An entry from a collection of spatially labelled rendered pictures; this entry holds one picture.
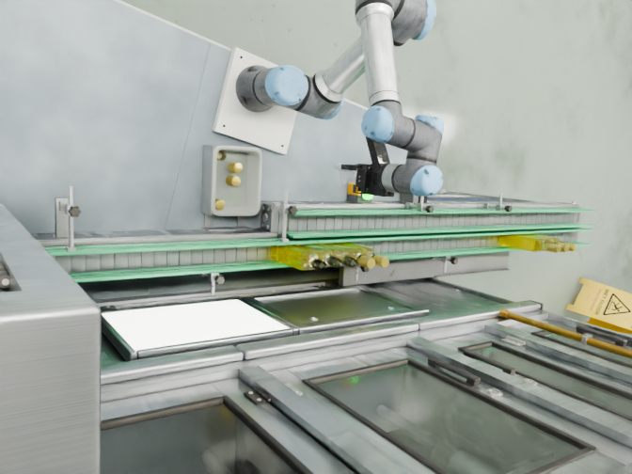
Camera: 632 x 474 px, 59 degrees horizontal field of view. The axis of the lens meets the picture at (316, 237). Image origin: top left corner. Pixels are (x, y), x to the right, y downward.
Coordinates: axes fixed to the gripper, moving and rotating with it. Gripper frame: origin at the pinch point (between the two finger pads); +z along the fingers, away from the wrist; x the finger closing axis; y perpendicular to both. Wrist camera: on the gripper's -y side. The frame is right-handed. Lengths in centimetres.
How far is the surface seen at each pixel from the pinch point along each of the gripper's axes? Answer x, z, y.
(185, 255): -36, 30, 30
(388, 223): 45, 30, 22
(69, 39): -67, 43, -30
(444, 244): 77, 30, 31
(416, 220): 59, 30, 21
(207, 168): -26.1, 39.0, 4.0
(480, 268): 101, 30, 43
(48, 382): -93, -95, 12
